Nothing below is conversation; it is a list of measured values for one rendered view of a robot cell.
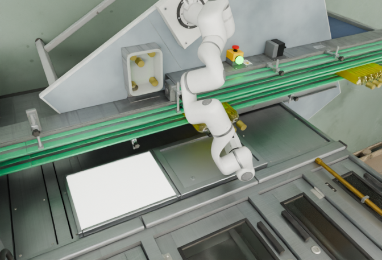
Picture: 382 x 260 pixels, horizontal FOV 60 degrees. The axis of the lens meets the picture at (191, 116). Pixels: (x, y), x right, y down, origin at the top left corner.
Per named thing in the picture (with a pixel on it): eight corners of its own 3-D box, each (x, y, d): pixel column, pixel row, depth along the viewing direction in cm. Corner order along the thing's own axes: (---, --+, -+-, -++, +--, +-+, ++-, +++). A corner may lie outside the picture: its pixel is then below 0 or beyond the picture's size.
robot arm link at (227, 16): (203, 35, 145) (223, 45, 133) (194, 8, 137) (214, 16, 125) (220, 25, 147) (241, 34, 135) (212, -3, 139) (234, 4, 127)
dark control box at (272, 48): (263, 52, 198) (272, 58, 192) (265, 40, 194) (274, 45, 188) (274, 50, 201) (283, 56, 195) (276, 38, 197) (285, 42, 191)
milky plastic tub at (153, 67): (124, 89, 166) (130, 97, 160) (120, 47, 153) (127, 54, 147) (156, 82, 173) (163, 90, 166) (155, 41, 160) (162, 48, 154)
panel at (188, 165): (63, 180, 149) (79, 238, 125) (61, 175, 147) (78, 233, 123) (229, 129, 185) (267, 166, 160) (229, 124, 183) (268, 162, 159)
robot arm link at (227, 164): (228, 116, 125) (247, 154, 135) (198, 132, 126) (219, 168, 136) (234, 128, 117) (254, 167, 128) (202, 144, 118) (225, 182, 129)
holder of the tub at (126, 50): (125, 97, 169) (131, 105, 164) (120, 47, 154) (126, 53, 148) (156, 90, 176) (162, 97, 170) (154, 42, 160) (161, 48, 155)
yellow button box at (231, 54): (224, 60, 187) (232, 66, 182) (225, 48, 183) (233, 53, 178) (235, 58, 190) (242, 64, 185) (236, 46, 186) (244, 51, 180)
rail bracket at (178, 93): (169, 105, 168) (179, 118, 159) (169, 75, 158) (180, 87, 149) (174, 104, 169) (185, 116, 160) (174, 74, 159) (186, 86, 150)
